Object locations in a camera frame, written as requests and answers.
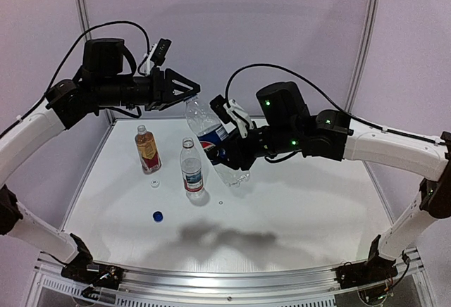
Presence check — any blue cap water bottle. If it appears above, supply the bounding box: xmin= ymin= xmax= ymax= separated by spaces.
xmin=185 ymin=95 xmax=250 ymax=187

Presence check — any gold label drink bottle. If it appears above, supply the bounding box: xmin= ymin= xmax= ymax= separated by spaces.
xmin=135 ymin=125 xmax=161 ymax=175

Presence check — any red cap water bottle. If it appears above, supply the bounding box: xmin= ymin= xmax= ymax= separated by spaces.
xmin=180 ymin=137 xmax=204 ymax=201

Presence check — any white bottle cap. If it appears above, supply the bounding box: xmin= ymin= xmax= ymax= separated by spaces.
xmin=150 ymin=179 xmax=160 ymax=189

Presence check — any blue bottle cap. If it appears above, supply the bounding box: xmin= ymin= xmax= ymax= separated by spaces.
xmin=152 ymin=211 xmax=163 ymax=223

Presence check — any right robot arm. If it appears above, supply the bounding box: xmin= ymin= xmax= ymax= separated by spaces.
xmin=221 ymin=82 xmax=450 ymax=262

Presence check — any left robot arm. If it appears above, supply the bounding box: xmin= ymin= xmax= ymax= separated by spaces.
xmin=1 ymin=38 xmax=201 ymax=268

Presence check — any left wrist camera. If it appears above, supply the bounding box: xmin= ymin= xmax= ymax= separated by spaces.
xmin=137 ymin=38 xmax=172 ymax=76

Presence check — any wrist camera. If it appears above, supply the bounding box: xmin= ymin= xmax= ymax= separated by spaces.
xmin=209 ymin=95 xmax=254 ymax=139
xmin=137 ymin=38 xmax=172 ymax=76

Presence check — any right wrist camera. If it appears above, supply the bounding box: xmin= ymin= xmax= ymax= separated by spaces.
xmin=209 ymin=95 xmax=254 ymax=139

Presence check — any left aluminium wall post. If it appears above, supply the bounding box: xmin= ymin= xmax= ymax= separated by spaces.
xmin=72 ymin=0 xmax=117 ymax=125

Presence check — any aluminium wall post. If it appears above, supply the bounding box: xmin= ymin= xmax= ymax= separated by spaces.
xmin=72 ymin=0 xmax=117 ymax=125
xmin=345 ymin=0 xmax=379 ymax=113

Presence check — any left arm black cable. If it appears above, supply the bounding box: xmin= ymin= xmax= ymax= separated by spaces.
xmin=0 ymin=21 xmax=151 ymax=139

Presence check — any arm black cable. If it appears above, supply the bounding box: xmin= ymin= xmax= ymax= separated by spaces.
xmin=0 ymin=21 xmax=151 ymax=139
xmin=224 ymin=62 xmax=448 ymax=144

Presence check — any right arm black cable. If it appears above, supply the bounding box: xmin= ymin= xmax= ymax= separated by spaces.
xmin=224 ymin=62 xmax=448 ymax=144

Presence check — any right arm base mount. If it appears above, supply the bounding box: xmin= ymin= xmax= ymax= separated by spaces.
xmin=333 ymin=235 xmax=411 ymax=306

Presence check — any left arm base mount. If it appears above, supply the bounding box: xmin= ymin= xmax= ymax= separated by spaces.
xmin=61 ymin=233 xmax=124 ymax=300

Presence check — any aluminium front rail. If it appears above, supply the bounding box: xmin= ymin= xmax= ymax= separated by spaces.
xmin=22 ymin=249 xmax=436 ymax=306

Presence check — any right aluminium wall post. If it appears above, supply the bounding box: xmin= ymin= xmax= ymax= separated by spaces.
xmin=345 ymin=0 xmax=379 ymax=113

